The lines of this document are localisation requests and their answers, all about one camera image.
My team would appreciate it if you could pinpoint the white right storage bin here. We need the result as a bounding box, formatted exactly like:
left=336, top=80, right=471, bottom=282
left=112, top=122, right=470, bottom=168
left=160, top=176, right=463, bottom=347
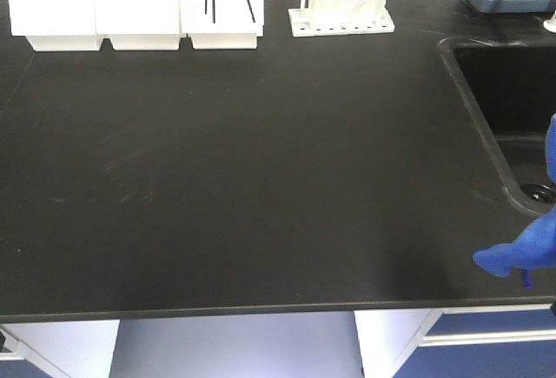
left=180, top=0, right=264, bottom=50

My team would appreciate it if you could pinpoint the white middle storage bin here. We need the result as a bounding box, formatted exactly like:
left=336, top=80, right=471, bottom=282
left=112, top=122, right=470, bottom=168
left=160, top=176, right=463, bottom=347
left=95, top=0, right=182, bottom=50

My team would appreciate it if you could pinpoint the black lab sink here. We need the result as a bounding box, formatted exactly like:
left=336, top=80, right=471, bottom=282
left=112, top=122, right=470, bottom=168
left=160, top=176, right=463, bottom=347
left=438, top=38, right=555, bottom=216

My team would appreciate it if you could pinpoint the blue microfiber cloth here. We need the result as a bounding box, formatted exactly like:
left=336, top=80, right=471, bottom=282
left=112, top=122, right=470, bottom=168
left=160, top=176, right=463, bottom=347
left=472, top=112, right=556, bottom=290

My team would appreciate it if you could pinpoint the blue white base cabinet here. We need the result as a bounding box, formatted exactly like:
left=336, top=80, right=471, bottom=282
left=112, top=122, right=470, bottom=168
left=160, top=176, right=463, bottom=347
left=354, top=304, right=555, bottom=377

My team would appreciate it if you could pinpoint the white test tube rack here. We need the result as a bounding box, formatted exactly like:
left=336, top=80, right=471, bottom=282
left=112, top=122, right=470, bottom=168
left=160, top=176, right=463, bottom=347
left=288, top=0, right=395, bottom=37

